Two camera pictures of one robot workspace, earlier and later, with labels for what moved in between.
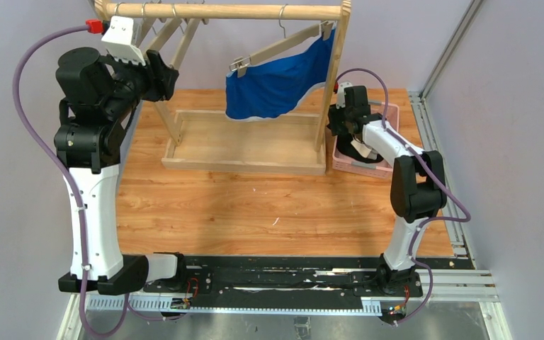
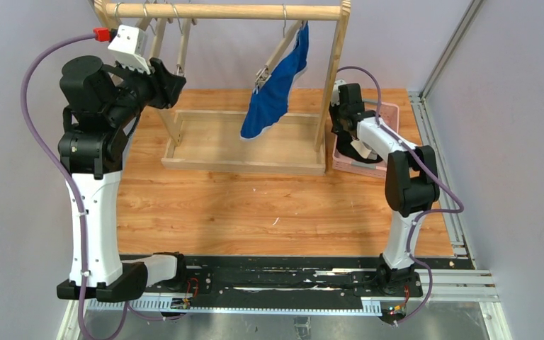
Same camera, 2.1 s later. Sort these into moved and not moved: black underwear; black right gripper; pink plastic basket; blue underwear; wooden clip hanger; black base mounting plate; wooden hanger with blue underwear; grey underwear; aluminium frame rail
Moved: blue underwear; wooden clip hanger; wooden hanger with blue underwear
Not moved: black underwear; pink plastic basket; black base mounting plate; aluminium frame rail; black right gripper; grey underwear
